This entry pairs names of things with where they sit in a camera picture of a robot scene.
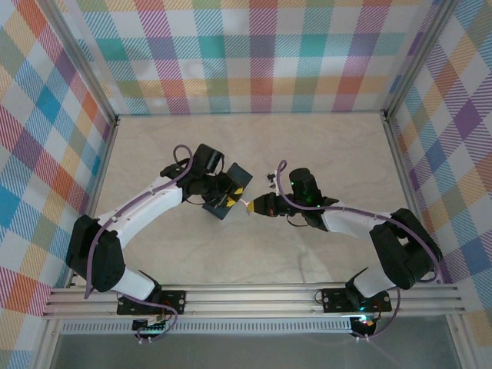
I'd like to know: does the starry night painted tin box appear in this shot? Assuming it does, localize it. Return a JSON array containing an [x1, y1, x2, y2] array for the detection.
[[201, 161, 254, 222]]

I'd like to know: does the controller circuit board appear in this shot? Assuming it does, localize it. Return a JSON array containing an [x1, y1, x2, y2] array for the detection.
[[351, 314, 380, 336], [131, 317, 170, 334]]

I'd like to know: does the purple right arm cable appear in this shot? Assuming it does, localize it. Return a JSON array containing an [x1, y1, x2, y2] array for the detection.
[[274, 159, 444, 341]]

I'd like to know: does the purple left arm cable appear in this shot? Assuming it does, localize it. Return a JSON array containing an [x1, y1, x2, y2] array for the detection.
[[82, 143, 195, 344]]

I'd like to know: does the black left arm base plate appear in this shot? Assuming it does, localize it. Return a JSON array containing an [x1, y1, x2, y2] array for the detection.
[[116, 288, 187, 317]]

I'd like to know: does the aluminium frame post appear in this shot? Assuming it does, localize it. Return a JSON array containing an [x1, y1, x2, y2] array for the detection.
[[381, 0, 462, 121], [37, 0, 119, 124]]

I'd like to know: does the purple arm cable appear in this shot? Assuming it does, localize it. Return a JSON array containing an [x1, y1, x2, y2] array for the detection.
[[274, 159, 444, 341], [82, 143, 195, 344]]

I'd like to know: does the aluminium floor side rail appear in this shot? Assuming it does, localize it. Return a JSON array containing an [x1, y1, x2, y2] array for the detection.
[[65, 114, 121, 289], [381, 110, 447, 288]]

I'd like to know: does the slotted grey cable duct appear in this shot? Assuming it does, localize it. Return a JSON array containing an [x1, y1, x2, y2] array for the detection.
[[59, 317, 354, 336]]

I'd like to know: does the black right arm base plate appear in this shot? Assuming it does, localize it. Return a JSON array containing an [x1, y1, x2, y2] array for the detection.
[[321, 286, 393, 314]]

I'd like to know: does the long aluminium base rail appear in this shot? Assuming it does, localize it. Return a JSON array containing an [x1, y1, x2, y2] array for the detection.
[[42, 283, 468, 318]]

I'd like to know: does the left controller circuit board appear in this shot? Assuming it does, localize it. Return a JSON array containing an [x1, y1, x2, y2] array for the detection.
[[131, 317, 170, 334]]

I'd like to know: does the right controller circuit board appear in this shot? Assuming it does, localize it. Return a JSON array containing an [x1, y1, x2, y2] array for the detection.
[[351, 314, 380, 336]]

